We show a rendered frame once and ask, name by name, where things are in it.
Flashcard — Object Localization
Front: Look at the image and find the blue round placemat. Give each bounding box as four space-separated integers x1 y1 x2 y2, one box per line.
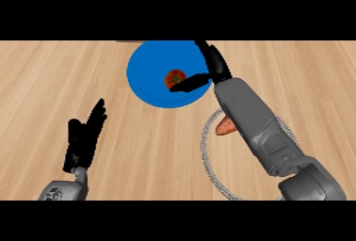
127 40 214 109

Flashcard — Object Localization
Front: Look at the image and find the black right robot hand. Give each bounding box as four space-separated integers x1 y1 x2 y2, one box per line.
168 40 233 93

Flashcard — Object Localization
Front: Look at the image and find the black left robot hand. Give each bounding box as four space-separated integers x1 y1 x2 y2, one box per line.
61 98 108 174

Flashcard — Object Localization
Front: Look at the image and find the orange sweet potato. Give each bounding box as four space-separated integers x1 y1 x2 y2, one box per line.
214 115 238 137

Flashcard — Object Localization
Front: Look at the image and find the wood-coloured plate with grey rim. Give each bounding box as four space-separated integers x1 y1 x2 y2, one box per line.
199 107 303 201

